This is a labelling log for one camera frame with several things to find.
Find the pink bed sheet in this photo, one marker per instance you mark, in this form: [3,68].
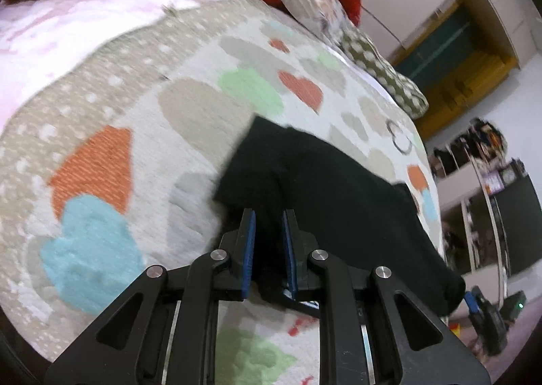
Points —
[63,29]

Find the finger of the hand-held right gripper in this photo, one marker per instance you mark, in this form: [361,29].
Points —
[470,301]

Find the dark flat screen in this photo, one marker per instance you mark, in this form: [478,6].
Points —
[521,224]

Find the heart pattern quilt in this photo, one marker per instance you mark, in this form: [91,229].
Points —
[169,114]

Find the shoe rack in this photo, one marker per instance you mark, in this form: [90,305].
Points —
[470,148]

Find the dark green door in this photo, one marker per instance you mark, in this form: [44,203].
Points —
[444,42]

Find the beige cabinet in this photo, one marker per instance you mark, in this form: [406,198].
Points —
[465,220]

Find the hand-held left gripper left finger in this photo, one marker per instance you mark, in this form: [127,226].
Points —
[247,253]

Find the green spotted bolster pillow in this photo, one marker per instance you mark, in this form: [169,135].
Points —
[381,67]

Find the yellow wooden door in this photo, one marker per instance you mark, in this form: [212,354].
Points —
[474,88]

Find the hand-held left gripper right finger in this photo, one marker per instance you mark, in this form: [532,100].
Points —
[288,253]

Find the black device with green light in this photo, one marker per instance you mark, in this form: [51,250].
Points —
[514,304]

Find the black pants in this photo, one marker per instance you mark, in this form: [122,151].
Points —
[338,198]

